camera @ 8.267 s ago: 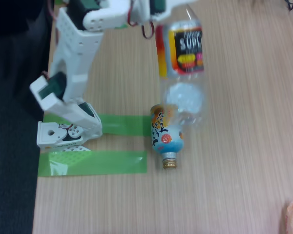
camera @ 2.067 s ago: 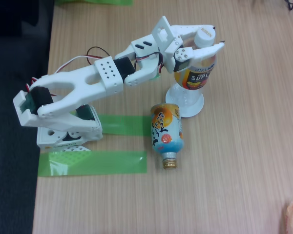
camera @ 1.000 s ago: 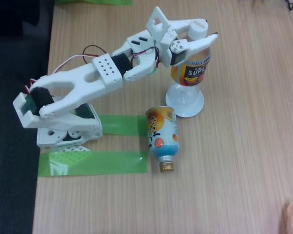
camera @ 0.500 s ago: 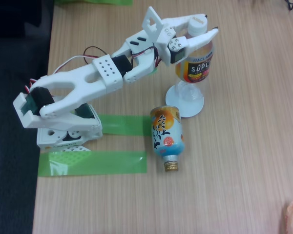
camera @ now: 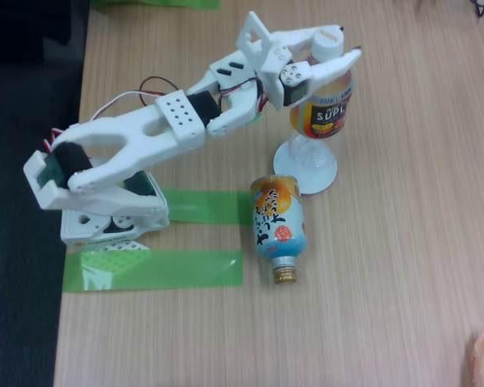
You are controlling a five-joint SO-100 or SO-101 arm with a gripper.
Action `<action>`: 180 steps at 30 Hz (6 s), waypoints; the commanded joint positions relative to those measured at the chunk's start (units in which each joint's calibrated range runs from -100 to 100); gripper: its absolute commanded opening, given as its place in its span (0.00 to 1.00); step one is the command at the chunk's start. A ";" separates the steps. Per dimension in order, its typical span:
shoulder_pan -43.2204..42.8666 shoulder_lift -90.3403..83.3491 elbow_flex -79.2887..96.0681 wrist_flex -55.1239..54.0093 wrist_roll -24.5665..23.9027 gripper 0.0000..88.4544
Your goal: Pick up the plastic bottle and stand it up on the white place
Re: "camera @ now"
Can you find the clear plastic bottle orange label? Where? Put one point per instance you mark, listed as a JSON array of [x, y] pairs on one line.
[[326, 117]]

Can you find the orange blue aluminium bottle can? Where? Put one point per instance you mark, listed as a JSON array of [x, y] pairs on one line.
[[278, 217]]

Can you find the small white round plate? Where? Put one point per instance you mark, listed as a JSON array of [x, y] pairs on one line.
[[326, 179]]

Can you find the green plastic sheet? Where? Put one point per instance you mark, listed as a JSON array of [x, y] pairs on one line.
[[165, 3]]

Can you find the long green tape strip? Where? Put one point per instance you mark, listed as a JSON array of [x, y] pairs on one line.
[[185, 268]]

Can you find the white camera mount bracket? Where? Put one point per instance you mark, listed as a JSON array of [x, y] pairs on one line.
[[244, 46]]

